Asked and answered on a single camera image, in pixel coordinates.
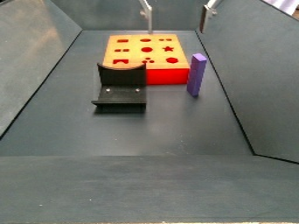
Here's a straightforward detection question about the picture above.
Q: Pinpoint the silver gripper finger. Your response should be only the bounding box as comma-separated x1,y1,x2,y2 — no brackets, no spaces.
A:
200,0,221,32
138,0,153,33

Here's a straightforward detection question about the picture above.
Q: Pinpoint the purple rectangular block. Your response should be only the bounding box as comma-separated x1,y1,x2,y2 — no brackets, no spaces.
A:
187,53,207,97

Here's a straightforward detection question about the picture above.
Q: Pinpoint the red shape sorting board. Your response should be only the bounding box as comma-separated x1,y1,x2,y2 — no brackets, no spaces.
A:
102,34,189,85

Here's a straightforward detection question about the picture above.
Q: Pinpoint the black curved holder stand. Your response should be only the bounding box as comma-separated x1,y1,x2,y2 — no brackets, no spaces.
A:
90,64,146,113

